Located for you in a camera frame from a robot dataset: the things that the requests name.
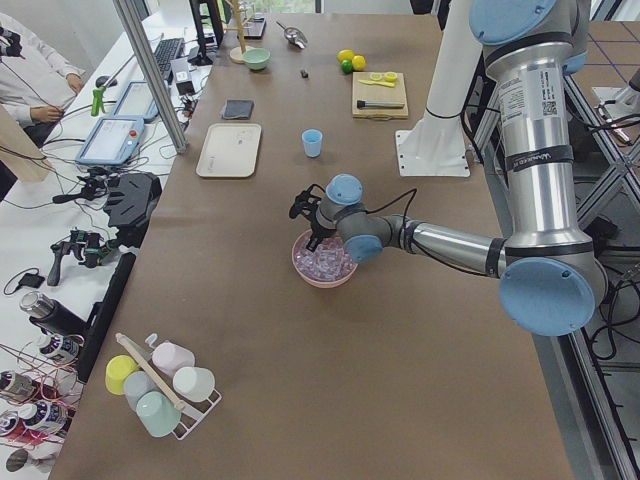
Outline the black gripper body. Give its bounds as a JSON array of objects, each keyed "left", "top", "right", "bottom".
[{"left": 289, "top": 184, "right": 336, "bottom": 243}]

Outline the clear ice cubes pile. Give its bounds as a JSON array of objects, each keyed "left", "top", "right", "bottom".
[{"left": 294, "top": 238, "right": 356, "bottom": 282}]

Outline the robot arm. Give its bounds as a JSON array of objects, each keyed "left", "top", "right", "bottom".
[{"left": 289, "top": 1, "right": 607, "bottom": 337}]

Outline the blue plastic cup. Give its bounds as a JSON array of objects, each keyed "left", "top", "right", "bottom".
[{"left": 301, "top": 129, "right": 323, "bottom": 158}]

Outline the steel ice scoop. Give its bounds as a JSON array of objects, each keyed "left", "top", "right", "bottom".
[{"left": 276, "top": 21, "right": 308, "bottom": 50}]

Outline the pink upturned cup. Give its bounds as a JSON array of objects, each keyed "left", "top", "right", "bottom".
[{"left": 152, "top": 341, "right": 195, "bottom": 377}]

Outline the white upturned cup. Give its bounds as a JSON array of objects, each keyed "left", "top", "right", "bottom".
[{"left": 172, "top": 366, "right": 215, "bottom": 402}]

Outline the grey upturned cup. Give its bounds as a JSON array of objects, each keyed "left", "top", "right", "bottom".
[{"left": 123, "top": 370, "right": 157, "bottom": 411}]

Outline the mint upturned cup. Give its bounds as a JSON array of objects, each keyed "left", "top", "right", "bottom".
[{"left": 136, "top": 391, "right": 181, "bottom": 438}]

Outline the yellow upturned cup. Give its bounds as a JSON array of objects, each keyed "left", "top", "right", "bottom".
[{"left": 105, "top": 354, "right": 139, "bottom": 396}]

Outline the pink bowl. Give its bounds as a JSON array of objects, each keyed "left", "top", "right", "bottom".
[{"left": 291, "top": 229, "right": 357, "bottom": 288}]

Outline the cream rabbit tray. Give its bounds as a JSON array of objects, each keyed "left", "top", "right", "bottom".
[{"left": 196, "top": 123, "right": 262, "bottom": 178}]

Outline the steel muddler black tip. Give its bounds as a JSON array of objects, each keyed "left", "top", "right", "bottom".
[{"left": 356, "top": 100, "right": 405, "bottom": 109}]

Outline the grey folded cloth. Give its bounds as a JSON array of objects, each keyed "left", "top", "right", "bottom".
[{"left": 221, "top": 99, "right": 254, "bottom": 120}]

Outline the green lime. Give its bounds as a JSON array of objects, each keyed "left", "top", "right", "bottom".
[{"left": 340, "top": 59, "right": 353, "bottom": 75}]

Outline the yellow plastic knife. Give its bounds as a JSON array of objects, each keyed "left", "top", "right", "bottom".
[{"left": 357, "top": 79, "right": 396, "bottom": 88}]

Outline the lower whole lemon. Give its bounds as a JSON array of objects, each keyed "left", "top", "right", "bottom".
[{"left": 351, "top": 55, "right": 367, "bottom": 72}]

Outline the whole lemon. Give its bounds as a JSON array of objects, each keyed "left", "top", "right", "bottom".
[
  {"left": 351, "top": 55, "right": 367, "bottom": 72},
  {"left": 336, "top": 49, "right": 355, "bottom": 63}
]

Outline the upper lemon slice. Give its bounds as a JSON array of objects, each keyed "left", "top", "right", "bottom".
[{"left": 383, "top": 71, "right": 398, "bottom": 83}]

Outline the mint green bowl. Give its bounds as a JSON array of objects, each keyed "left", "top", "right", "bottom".
[{"left": 243, "top": 48, "right": 271, "bottom": 71}]

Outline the upper whole lemon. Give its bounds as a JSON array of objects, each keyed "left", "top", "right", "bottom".
[{"left": 336, "top": 49, "right": 355, "bottom": 63}]

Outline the wooden glass stand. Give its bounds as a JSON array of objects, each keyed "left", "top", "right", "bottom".
[{"left": 224, "top": 0, "right": 252, "bottom": 64}]

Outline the black folded stand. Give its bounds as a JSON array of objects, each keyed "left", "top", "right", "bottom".
[{"left": 103, "top": 172, "right": 162, "bottom": 248}]

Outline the black tray with glasses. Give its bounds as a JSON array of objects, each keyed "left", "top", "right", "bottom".
[{"left": 239, "top": 18, "right": 267, "bottom": 40}]

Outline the black monitor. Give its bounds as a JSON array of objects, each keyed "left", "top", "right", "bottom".
[{"left": 188, "top": 0, "right": 224, "bottom": 66}]

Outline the far teach pendant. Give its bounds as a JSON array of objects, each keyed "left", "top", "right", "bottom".
[{"left": 112, "top": 81, "right": 158, "bottom": 123}]

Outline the teach pendant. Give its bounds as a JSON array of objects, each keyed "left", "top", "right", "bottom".
[
  {"left": 112, "top": 81, "right": 158, "bottom": 123},
  {"left": 75, "top": 115, "right": 145, "bottom": 166}
]

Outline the near teach pendant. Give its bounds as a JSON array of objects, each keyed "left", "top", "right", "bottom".
[{"left": 75, "top": 115, "right": 145, "bottom": 166}]

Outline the black keyboard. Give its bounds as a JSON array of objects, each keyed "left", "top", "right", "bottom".
[{"left": 154, "top": 38, "right": 184, "bottom": 84}]

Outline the black long case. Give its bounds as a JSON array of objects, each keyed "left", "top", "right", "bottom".
[{"left": 76, "top": 253, "right": 136, "bottom": 384}]

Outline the black hand-held gripper device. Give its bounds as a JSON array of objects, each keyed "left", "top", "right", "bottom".
[{"left": 47, "top": 229, "right": 120, "bottom": 286}]

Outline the drink bottle white cap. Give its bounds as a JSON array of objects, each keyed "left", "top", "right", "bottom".
[{"left": 36, "top": 333, "right": 81, "bottom": 365}]

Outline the black thermos bottle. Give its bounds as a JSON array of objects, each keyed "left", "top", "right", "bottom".
[{"left": 19, "top": 291, "right": 88, "bottom": 335}]

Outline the seated person white shirt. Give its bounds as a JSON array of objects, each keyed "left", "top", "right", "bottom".
[{"left": 1, "top": 14, "right": 84, "bottom": 147}]

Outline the white wire cup rack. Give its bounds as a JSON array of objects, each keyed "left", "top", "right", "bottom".
[{"left": 115, "top": 333, "right": 222, "bottom": 441}]

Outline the green handled tool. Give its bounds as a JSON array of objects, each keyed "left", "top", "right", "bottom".
[{"left": 91, "top": 86, "right": 106, "bottom": 117}]

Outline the aluminium frame post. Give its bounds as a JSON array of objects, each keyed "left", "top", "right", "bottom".
[{"left": 113, "top": 0, "right": 187, "bottom": 154}]

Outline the copper wire bottle rack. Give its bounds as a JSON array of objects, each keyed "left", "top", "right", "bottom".
[{"left": 1, "top": 341, "right": 83, "bottom": 446}]

